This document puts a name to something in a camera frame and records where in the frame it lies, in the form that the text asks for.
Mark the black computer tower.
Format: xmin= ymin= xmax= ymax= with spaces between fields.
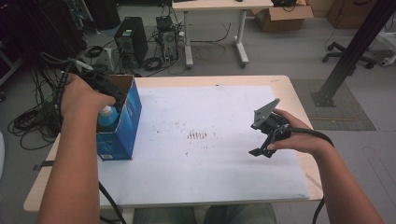
xmin=113 ymin=16 xmax=149 ymax=69

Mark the white table sheet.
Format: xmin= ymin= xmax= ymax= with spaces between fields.
xmin=97 ymin=84 xmax=312 ymax=209

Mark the gripper thick black cable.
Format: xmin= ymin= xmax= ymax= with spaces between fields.
xmin=288 ymin=126 xmax=335 ymax=224
xmin=50 ymin=60 xmax=127 ymax=224

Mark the open computer case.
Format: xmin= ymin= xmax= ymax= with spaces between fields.
xmin=155 ymin=15 xmax=180 ymax=63

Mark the white floor object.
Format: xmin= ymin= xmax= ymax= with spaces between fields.
xmin=378 ymin=54 xmax=396 ymax=68

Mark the left gripper thick black cable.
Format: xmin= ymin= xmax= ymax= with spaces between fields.
xmin=50 ymin=60 xmax=127 ymax=224

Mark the black metal stand beam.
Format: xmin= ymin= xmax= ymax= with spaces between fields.
xmin=311 ymin=0 xmax=396 ymax=108

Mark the large coiled black cable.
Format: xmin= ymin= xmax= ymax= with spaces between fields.
xmin=142 ymin=56 xmax=163 ymax=72

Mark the blue cardboard box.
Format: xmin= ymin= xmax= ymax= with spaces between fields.
xmin=94 ymin=74 xmax=144 ymax=161

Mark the beige tape strip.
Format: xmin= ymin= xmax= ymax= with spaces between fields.
xmin=304 ymin=173 xmax=323 ymax=191

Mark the white desk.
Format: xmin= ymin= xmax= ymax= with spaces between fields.
xmin=171 ymin=0 xmax=275 ymax=69

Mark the person's right hand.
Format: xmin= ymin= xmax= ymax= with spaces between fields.
xmin=266 ymin=108 xmax=327 ymax=156

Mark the person's left hand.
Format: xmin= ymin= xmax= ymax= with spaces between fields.
xmin=60 ymin=74 xmax=117 ymax=121

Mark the small white power supply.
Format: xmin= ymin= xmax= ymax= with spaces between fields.
xmin=101 ymin=47 xmax=115 ymax=75

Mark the bundle of black floor cables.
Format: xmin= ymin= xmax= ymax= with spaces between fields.
xmin=7 ymin=66 xmax=68 ymax=152

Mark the black tape strip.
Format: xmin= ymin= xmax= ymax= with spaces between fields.
xmin=32 ymin=160 xmax=55 ymax=172

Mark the thin black cable white plug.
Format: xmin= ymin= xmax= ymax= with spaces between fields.
xmin=39 ymin=51 xmax=94 ymax=72

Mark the closed brown cardboard box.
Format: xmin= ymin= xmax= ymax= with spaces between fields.
xmin=326 ymin=0 xmax=379 ymax=31

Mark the right gripper thick black cable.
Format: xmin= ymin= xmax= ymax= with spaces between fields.
xmin=288 ymin=126 xmax=335 ymax=224

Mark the small coiled black cable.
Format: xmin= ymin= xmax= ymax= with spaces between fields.
xmin=83 ymin=45 xmax=105 ymax=59

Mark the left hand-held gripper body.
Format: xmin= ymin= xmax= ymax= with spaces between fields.
xmin=78 ymin=69 xmax=126 ymax=105

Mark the open brown cardboard box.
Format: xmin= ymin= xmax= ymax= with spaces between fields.
xmin=250 ymin=4 xmax=315 ymax=33

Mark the black device on desk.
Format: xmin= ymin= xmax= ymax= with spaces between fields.
xmin=271 ymin=0 xmax=298 ymax=8

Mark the blue bottle white cap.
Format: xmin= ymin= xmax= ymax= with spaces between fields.
xmin=97 ymin=105 xmax=121 ymax=133

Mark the black office chair base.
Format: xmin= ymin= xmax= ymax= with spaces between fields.
xmin=321 ymin=41 xmax=378 ymax=70

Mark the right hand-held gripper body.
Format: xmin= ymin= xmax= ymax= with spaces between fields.
xmin=250 ymin=98 xmax=293 ymax=145

